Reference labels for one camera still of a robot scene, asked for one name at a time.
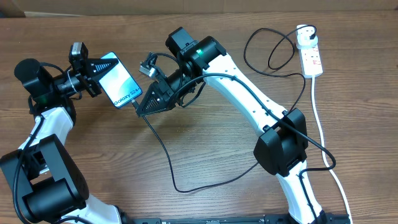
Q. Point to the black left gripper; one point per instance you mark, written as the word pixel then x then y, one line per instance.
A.
pixel 92 71

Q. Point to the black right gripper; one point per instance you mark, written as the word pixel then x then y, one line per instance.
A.
pixel 157 92

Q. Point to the blue Samsung Galaxy smartphone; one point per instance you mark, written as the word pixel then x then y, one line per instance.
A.
pixel 118 84

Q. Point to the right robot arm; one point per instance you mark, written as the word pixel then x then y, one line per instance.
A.
pixel 282 135

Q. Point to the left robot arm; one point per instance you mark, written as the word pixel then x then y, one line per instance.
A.
pixel 46 184

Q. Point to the white charger plug adapter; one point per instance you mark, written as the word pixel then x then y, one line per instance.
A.
pixel 306 36

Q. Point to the white power strip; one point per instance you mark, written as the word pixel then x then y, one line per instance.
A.
pixel 310 61

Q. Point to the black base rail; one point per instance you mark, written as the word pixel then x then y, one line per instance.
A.
pixel 327 218

